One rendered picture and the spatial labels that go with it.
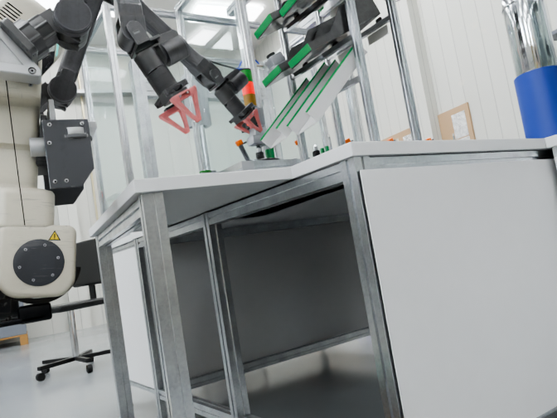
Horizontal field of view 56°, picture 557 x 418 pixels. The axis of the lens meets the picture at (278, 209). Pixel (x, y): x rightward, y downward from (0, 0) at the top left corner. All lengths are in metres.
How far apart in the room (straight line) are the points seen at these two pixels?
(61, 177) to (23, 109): 0.20
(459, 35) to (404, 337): 5.83
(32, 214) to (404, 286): 0.83
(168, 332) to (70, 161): 0.46
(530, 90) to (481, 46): 4.54
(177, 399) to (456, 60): 6.00
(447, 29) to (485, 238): 5.67
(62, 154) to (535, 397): 1.26
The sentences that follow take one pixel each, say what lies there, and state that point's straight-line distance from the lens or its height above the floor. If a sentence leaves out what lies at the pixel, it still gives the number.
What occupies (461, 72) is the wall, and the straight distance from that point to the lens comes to 6.68.
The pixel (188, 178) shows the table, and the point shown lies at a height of 0.85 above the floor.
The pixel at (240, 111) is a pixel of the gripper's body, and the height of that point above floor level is 1.17.
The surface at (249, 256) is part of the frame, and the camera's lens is 2.62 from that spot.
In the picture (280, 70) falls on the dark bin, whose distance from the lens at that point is 1.59.
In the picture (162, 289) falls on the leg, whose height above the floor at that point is 0.62.
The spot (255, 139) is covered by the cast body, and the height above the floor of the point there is 1.07.
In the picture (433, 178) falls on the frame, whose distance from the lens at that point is 1.24.
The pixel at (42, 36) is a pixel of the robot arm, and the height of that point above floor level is 1.19.
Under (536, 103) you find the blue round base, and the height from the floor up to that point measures 1.02.
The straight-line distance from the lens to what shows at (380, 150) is 1.13.
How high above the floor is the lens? 0.65
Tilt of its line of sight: 5 degrees up
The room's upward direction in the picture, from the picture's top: 9 degrees counter-clockwise
